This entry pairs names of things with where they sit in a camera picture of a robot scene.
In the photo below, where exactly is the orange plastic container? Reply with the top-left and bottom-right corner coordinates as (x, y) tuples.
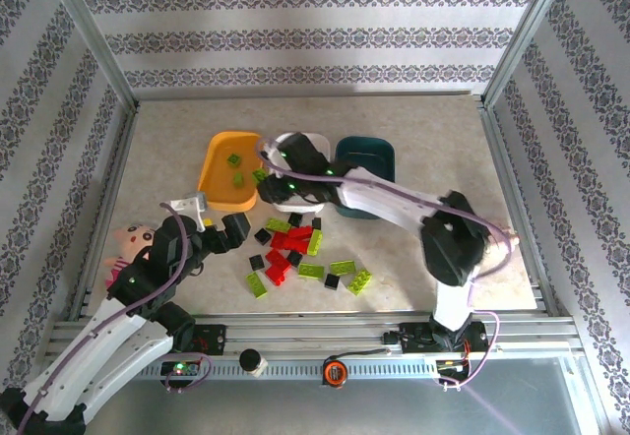
(197, 131), (266, 213)

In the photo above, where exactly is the teal plastic container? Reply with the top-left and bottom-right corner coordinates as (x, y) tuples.
(335, 135), (398, 220)

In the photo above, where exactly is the white plastic container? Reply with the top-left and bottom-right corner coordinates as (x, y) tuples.
(273, 131), (332, 215)

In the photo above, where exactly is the pink plush pig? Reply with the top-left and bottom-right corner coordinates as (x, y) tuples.
(103, 222), (158, 291)

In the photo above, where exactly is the small circuit board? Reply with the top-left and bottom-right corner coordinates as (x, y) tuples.
(160, 360), (201, 378)
(435, 358), (469, 376)

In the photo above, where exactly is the black capped white jar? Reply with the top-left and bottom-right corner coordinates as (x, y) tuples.
(238, 348), (270, 380)

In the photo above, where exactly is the slotted metal strip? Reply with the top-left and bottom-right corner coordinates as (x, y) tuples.
(140, 358), (444, 383)

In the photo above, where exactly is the orange black round device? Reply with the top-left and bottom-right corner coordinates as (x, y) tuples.
(322, 358), (348, 388)

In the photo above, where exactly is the grey metal panel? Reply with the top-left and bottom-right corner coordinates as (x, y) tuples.
(78, 375), (606, 435)

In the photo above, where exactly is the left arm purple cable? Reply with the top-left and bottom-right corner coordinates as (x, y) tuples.
(14, 201), (214, 435)

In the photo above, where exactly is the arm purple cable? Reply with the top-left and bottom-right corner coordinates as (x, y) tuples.
(14, 201), (214, 435)
(255, 135), (514, 393)

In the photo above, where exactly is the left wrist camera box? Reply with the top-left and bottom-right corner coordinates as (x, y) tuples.
(169, 193), (209, 233)

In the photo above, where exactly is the aluminium wall rail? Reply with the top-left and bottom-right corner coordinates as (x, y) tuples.
(132, 89), (486, 102)

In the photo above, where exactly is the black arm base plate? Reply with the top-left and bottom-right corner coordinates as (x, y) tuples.
(401, 321), (489, 355)
(189, 324), (227, 357)

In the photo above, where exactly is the aluminium side rail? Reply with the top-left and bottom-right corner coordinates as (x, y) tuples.
(66, 102), (142, 322)
(479, 94), (560, 317)

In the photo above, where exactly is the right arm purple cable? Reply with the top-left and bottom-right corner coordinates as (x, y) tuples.
(255, 135), (514, 393)

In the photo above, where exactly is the aluminium mounting rail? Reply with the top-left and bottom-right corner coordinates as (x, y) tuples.
(46, 312), (587, 363)

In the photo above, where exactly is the thin black cable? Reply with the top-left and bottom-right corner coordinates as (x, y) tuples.
(339, 348), (395, 363)

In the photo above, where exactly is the aluminium frame post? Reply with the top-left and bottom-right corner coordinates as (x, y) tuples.
(480, 0), (576, 109)
(41, 0), (140, 111)

